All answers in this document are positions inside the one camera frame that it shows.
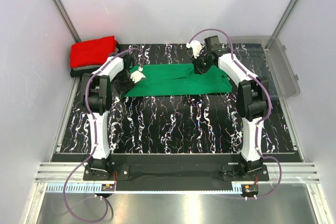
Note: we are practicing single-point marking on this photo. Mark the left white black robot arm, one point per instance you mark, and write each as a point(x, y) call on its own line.
point(96, 92)

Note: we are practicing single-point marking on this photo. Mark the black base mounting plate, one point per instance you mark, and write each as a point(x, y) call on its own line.
point(248, 171)

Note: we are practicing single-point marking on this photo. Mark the green t shirt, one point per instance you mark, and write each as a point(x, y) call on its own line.
point(179, 79)

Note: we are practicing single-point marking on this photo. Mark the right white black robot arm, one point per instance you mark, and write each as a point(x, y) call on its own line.
point(252, 100)

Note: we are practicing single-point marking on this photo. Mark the clear plastic bin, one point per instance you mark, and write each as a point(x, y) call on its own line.
point(275, 64)

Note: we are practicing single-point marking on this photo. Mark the folded red t shirt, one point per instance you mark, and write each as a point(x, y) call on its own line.
point(92, 52)

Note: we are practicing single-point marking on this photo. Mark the aluminium frame rail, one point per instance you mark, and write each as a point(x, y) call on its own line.
point(288, 172)

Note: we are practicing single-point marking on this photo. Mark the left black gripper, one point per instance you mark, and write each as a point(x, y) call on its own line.
point(122, 91)

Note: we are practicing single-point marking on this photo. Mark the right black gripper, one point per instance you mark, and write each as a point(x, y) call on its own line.
point(198, 69)

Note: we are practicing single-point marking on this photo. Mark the left connector box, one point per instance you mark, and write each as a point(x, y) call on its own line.
point(108, 187)

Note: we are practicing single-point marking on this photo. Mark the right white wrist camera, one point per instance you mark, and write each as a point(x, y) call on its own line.
point(196, 48)

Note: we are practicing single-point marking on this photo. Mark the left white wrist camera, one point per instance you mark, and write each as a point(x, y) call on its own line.
point(138, 75)

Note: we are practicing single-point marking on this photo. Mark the connector box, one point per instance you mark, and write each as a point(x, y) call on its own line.
point(108, 187)
point(251, 189)

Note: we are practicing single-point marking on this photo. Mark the right connector box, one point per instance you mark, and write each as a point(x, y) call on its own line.
point(251, 189)

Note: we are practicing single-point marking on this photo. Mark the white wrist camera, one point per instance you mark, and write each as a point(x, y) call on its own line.
point(196, 48)
point(138, 75)

